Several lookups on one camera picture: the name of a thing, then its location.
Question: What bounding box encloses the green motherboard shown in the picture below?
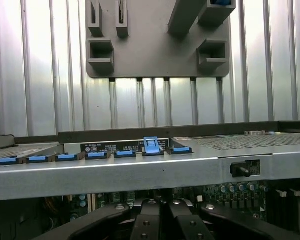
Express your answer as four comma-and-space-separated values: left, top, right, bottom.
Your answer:
39, 182, 300, 226

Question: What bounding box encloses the open black PC case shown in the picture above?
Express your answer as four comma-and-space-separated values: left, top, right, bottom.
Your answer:
0, 121, 300, 240

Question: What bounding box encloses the blue slot clip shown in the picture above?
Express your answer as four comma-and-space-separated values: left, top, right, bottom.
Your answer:
84, 151, 109, 160
25, 154, 49, 164
142, 136, 165, 156
113, 149, 138, 159
165, 146, 194, 155
54, 152, 78, 162
0, 156, 19, 166

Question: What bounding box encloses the grey parts rack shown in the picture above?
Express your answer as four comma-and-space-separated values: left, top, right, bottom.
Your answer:
85, 0, 237, 79

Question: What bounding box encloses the hard disk blue caddy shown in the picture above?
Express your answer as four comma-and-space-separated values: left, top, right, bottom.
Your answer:
209, 0, 233, 7

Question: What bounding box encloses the black intrusion switch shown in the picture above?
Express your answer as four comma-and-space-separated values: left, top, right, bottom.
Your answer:
229, 161, 251, 178

